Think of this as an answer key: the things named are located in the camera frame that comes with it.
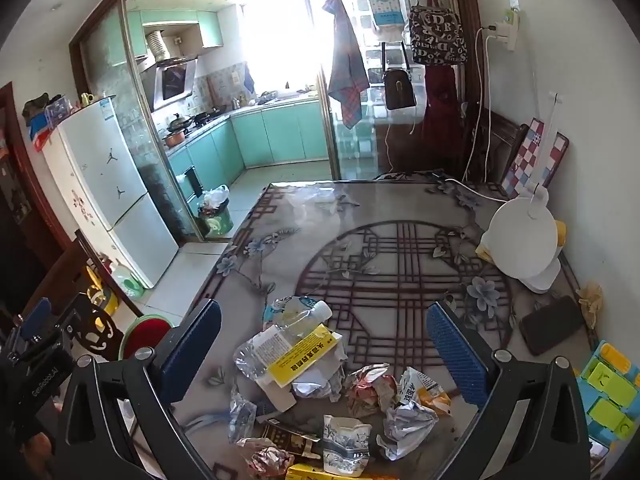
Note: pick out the teal kitchen cabinets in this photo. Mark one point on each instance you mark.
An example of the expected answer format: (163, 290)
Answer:
(280, 130)

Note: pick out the black wok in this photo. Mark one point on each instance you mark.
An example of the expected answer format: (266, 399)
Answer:
(181, 121)

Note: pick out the blue red box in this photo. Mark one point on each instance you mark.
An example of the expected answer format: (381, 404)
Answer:
(42, 132)

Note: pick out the brown shoulder bag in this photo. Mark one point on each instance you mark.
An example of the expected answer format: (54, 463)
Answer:
(399, 87)

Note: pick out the orange cooking pot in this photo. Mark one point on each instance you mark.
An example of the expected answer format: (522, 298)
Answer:
(175, 139)

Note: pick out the green kitchen waste bin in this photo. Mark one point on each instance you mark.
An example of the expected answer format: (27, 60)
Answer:
(216, 215)

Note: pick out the blue white packet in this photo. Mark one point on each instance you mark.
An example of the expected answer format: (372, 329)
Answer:
(285, 310)

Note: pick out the white wall charger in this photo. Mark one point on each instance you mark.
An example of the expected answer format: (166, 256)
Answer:
(506, 30)

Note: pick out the red bin with green rim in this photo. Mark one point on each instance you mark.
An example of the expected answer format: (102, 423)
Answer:
(145, 332)

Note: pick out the black phone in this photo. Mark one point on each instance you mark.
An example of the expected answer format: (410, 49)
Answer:
(550, 325)

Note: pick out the red white wrapper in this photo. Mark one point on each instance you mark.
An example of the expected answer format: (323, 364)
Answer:
(370, 389)

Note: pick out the blue yellow toy block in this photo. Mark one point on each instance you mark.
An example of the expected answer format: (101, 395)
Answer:
(607, 395)

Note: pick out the green white bottle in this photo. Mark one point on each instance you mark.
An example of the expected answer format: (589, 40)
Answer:
(127, 282)

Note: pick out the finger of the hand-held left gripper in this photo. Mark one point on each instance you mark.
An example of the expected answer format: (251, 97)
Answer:
(37, 314)
(75, 317)

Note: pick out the yellow crumpled wrapper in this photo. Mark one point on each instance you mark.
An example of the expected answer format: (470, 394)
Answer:
(590, 302)

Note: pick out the crumpled red silver wrapper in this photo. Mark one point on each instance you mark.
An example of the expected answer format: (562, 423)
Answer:
(270, 465)

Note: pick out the yellow white snack packet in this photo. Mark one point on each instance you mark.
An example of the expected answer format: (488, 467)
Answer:
(425, 391)

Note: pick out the checked cushion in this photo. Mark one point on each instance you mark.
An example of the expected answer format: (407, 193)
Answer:
(532, 157)

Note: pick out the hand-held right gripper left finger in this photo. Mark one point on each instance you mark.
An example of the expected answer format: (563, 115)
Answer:
(195, 345)

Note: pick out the steel range hood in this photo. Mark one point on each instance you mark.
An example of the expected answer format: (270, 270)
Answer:
(172, 82)

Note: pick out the dark wooden chair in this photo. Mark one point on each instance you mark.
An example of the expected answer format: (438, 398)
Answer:
(492, 145)
(102, 340)

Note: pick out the person's left hand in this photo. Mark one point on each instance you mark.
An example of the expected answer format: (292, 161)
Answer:
(37, 452)

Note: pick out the yellow medicine box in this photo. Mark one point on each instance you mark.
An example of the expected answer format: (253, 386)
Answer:
(300, 356)

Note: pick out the teal wall cabinets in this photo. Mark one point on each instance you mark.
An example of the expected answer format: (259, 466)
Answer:
(210, 30)

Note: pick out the floral printed tablecloth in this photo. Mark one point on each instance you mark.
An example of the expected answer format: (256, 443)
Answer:
(400, 260)

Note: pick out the plaid hanging cloth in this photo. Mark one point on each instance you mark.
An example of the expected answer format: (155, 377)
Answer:
(342, 70)

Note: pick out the clear plastic bottle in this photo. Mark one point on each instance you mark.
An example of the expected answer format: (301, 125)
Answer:
(300, 321)

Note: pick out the yellow carton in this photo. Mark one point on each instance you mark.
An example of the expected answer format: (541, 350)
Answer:
(310, 472)

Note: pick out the dark brown packet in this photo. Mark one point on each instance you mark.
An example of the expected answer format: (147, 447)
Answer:
(290, 440)

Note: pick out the crumpled white paper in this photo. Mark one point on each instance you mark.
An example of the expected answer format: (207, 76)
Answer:
(315, 385)

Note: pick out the dark green cloth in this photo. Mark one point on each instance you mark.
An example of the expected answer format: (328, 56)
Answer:
(42, 105)

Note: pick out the clear plastic wrapper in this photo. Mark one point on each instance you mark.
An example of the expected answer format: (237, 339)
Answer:
(241, 415)

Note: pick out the black white printed bag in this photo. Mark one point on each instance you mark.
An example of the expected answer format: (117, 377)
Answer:
(437, 35)

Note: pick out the yellow plastic jug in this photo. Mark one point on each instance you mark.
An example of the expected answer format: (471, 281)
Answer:
(102, 295)

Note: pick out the blue white tissue pouch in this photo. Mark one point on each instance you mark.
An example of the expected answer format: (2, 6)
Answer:
(384, 5)

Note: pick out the red hanging garment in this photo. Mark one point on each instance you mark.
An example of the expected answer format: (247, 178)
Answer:
(440, 115)

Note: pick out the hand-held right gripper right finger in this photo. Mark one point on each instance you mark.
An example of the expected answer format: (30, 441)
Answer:
(457, 355)

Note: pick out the white refrigerator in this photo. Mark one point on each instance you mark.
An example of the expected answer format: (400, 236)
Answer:
(100, 185)

